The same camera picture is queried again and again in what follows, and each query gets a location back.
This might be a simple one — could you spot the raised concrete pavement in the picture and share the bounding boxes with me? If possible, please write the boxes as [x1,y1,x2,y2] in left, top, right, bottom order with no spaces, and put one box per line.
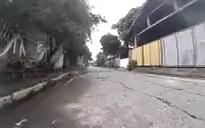
[124,66,205,80]

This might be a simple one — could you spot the white metal fence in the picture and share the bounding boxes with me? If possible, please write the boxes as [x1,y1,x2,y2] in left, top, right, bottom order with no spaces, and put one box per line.
[0,18,66,73]

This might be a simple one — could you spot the dark building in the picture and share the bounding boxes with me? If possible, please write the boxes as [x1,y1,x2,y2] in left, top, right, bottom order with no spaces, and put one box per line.
[118,0,205,60]

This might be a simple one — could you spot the tree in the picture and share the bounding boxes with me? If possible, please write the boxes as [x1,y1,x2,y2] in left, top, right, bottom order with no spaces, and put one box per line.
[99,32,123,60]
[111,4,145,48]

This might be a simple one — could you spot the small bush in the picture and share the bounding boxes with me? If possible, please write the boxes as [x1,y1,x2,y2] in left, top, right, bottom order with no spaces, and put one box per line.
[126,59,138,71]

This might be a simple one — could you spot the dirt verge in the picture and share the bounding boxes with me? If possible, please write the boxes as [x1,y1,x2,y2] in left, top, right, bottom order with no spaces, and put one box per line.
[0,68,83,101]

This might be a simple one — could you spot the row of dark trees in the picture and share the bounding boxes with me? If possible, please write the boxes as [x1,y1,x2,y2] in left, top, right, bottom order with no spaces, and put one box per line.
[0,0,108,73]

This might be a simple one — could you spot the grey cracked concrete road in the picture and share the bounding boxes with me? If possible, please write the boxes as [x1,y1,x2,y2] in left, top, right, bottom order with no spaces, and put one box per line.
[0,66,205,128]

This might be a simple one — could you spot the pale concrete kerb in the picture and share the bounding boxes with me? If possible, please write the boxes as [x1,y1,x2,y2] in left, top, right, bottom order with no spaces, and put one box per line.
[0,69,86,113]

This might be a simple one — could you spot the grey and yellow panel fence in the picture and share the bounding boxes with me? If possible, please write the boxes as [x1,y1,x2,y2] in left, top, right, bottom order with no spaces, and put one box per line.
[118,18,205,69]

